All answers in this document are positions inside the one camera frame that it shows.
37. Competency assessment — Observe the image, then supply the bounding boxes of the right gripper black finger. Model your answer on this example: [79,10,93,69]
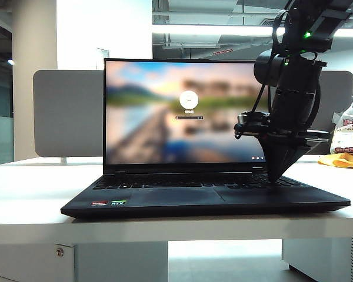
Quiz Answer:
[277,143,312,186]
[260,139,285,189]

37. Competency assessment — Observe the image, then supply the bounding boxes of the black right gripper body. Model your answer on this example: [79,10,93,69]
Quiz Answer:
[261,116,332,151]

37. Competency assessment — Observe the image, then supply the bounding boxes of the black Lenovo laptop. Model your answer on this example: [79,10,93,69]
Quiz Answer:
[60,58,351,220]

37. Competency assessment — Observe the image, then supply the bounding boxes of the yellow cloth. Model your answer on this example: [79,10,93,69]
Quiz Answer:
[317,152,353,170]

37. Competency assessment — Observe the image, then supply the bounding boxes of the white printed snack bag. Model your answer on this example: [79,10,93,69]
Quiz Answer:
[331,93,353,155]

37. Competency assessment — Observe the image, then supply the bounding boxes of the white vented cabinet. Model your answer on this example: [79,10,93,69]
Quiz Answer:
[282,237,353,282]

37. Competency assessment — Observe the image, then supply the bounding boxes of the long ceiling light strip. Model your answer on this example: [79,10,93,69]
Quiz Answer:
[152,24,353,38]

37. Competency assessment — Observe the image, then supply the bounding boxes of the white desk drawer cabinet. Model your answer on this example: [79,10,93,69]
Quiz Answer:
[0,242,169,282]

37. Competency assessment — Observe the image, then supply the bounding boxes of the grey felt desk divider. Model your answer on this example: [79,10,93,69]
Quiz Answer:
[32,69,353,158]

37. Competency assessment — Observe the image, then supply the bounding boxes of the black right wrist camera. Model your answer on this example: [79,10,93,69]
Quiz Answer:
[234,110,270,140]

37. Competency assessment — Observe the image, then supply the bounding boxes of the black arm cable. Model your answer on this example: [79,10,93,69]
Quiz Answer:
[271,9,287,55]

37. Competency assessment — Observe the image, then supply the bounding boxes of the hanging ceiling pipe bracket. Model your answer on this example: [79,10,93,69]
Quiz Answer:
[163,42,213,49]

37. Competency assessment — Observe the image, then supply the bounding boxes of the silver wall plate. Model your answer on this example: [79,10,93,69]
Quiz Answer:
[95,47,110,61]

